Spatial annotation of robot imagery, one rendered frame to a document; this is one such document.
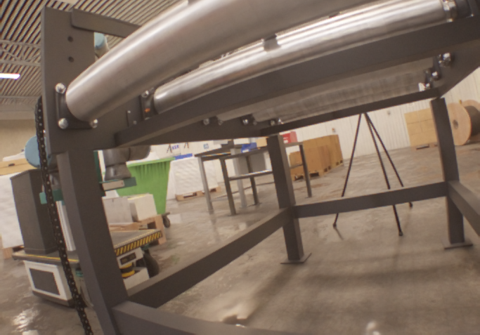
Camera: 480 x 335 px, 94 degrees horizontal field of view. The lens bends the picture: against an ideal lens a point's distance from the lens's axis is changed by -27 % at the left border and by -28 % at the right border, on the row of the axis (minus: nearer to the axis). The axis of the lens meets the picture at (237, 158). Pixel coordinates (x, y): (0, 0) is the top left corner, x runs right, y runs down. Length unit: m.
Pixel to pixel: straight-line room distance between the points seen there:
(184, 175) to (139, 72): 7.36
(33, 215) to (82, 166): 1.22
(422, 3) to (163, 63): 0.51
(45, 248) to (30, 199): 0.31
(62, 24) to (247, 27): 0.61
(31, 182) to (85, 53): 1.16
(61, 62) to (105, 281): 0.58
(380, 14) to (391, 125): 10.36
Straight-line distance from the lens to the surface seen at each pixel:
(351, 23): 0.65
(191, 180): 7.87
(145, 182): 3.62
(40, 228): 1.89
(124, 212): 2.85
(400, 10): 0.65
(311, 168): 6.68
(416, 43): 0.51
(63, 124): 0.74
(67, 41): 0.88
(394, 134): 10.95
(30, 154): 1.44
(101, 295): 0.77
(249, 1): 0.39
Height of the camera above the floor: 0.63
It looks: 1 degrees up
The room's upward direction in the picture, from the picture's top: 12 degrees counter-clockwise
